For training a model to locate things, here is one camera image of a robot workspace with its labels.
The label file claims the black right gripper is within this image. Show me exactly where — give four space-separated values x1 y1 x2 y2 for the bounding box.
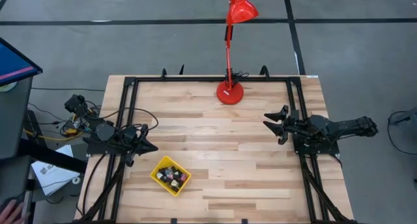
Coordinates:
263 104 304 147

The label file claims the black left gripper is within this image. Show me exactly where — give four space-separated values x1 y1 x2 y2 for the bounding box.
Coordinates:
120 123 160 168

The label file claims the yellow plastic basket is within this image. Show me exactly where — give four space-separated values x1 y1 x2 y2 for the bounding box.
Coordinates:
149 155 193 198

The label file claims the red desk lamp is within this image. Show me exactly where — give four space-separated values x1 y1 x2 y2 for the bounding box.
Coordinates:
216 0 260 106

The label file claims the black desk leg bar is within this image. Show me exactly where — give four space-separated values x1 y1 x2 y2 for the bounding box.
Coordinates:
18 138 89 175

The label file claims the white paper booklet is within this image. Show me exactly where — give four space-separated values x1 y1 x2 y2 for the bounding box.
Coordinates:
30 144 81 197

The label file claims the dark grey desk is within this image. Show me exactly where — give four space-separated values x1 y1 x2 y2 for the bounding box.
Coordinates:
0 76 34 160

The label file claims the person's hand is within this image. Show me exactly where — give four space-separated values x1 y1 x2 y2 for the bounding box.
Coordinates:
0 199 25 224

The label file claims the pale round disc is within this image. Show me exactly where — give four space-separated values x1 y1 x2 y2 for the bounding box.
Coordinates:
0 81 18 93

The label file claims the blue screen monitor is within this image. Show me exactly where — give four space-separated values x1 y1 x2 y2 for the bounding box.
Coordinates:
0 36 44 88

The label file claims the left gripper camera cable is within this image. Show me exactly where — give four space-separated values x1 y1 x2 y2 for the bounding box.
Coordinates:
97 107 160 134

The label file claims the thick black cable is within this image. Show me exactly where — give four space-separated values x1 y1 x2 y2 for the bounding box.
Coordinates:
81 153 109 219

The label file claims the black aluminium rig frame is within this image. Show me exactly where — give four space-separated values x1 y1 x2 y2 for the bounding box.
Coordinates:
74 64 358 224

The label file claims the yellow cable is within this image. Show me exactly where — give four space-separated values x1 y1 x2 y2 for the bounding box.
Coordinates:
23 127 84 143

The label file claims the black floor cable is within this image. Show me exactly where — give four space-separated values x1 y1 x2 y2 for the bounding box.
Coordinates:
386 106 417 157

